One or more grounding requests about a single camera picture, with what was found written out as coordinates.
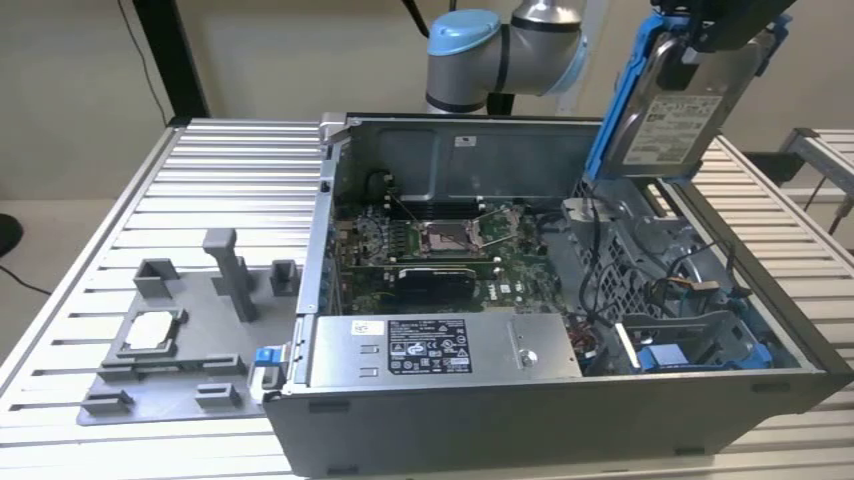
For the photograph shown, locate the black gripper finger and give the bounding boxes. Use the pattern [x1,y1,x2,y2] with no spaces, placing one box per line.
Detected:
[657,38,701,91]

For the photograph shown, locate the hard disk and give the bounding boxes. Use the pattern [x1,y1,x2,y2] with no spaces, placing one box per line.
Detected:
[583,12,795,180]
[637,344,689,371]

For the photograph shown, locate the black power connector coloured wires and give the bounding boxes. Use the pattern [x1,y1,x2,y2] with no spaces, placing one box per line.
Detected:
[666,274,722,295]

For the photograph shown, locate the grey disk bay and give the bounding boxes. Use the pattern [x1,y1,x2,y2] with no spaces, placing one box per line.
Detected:
[613,309,775,374]

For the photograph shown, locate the black box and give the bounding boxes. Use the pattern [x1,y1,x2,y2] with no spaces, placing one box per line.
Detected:
[743,150,802,189]

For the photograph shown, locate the aluminium side table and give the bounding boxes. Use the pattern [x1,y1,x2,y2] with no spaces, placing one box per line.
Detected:
[777,127,854,194]

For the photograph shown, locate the grey metal drive cage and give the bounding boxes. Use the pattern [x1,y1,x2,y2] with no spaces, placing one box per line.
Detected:
[559,177,735,321]

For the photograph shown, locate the metal socket cover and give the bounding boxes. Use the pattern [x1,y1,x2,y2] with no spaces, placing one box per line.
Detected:
[474,207,522,247]

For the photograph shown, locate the green motherboard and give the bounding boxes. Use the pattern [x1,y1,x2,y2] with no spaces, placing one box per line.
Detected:
[331,197,582,316]

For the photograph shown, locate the CPU socket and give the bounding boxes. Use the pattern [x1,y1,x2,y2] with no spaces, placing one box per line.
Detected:
[416,218,482,254]

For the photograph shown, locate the green RAM stick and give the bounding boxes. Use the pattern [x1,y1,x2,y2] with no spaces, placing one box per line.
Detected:
[391,253,502,265]

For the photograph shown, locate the black graphics card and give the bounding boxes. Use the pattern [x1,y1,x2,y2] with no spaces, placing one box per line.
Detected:
[396,267,480,310]

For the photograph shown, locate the silver power supply unit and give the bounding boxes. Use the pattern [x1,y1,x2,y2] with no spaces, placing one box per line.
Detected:
[307,313,582,385]

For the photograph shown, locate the dark grey PC case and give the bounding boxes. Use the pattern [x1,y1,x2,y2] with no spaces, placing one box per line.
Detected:
[263,110,854,476]

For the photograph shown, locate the grey parts rack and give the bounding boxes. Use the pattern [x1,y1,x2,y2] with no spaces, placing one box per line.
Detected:
[76,228,300,427]

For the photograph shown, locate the silver CPU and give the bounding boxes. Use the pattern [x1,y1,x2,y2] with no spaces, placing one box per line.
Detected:
[125,312,182,351]

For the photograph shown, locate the black round floor object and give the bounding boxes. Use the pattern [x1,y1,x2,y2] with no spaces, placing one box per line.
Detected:
[0,213,25,256]

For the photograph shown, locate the thick black cable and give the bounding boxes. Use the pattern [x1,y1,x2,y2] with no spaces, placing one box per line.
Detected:
[576,197,606,321]
[663,234,759,301]

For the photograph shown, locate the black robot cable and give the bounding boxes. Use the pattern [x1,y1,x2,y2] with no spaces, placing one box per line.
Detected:
[399,0,462,39]

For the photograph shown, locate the thin wire locking lever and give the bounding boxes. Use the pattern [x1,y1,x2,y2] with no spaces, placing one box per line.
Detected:
[391,194,423,225]

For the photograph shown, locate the power supply wire bundle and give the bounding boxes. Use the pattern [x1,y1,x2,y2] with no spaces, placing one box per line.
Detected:
[570,319,602,359]

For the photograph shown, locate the black upright post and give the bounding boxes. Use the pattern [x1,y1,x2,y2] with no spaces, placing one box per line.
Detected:
[132,0,212,119]

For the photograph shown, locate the thin black wall wire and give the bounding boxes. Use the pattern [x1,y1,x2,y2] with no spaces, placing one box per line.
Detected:
[116,0,172,126]

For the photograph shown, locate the black floor cable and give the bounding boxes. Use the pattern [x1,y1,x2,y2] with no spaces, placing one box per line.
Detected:
[0,264,52,296]

